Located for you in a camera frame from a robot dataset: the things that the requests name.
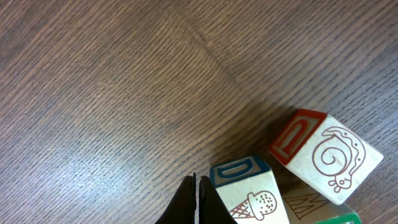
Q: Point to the ice cream picture block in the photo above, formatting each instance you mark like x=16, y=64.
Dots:
x=249, y=190

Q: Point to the blue sided wooden block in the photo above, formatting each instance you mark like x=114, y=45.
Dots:
x=325, y=154

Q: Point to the green letter F block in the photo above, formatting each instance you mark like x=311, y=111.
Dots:
x=307, y=206

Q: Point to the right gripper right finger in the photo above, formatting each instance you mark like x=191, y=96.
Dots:
x=211, y=207

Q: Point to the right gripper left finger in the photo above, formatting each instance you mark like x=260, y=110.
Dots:
x=181, y=209

